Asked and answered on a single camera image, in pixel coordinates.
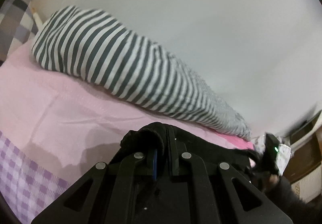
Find grey white striped bolster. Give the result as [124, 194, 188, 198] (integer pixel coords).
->
[31, 6, 251, 140]

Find black denim pants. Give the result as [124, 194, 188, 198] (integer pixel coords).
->
[120, 121, 263, 177]

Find white patterned blanket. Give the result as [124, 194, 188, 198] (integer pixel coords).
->
[252, 132, 292, 176]

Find pink purple checked bedsheet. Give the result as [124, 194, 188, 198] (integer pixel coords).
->
[1, 42, 252, 223]

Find plaid pillow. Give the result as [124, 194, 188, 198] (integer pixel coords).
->
[0, 0, 38, 62]

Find person right hand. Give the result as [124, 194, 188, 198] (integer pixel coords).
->
[268, 174, 279, 186]

